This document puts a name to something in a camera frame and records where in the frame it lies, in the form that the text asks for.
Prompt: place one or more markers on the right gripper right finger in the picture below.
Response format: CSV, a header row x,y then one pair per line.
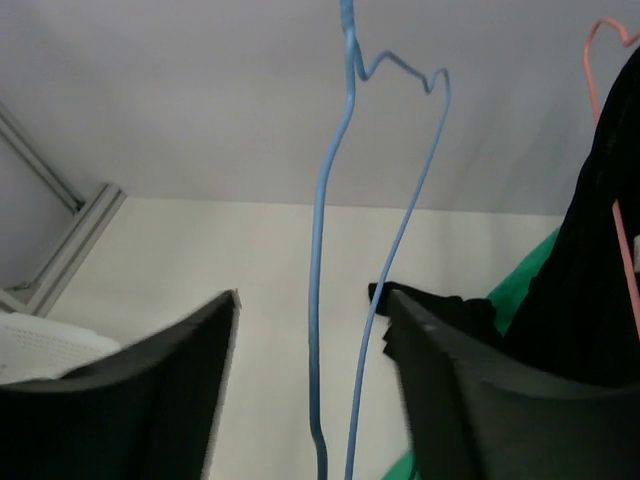
x,y
476,413

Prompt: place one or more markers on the green tank top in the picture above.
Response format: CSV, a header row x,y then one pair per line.
x,y
490,316

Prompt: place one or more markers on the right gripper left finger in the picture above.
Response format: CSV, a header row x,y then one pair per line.
x,y
145,412

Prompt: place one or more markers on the black tank top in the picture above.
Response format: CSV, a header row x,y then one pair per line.
x,y
576,320

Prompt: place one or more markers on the left aluminium frame strut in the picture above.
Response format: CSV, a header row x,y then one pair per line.
x,y
47,227

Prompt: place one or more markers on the light blue wire hanger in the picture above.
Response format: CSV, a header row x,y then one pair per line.
x,y
355,69

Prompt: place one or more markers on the white plastic basket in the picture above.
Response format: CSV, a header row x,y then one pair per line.
x,y
37,348

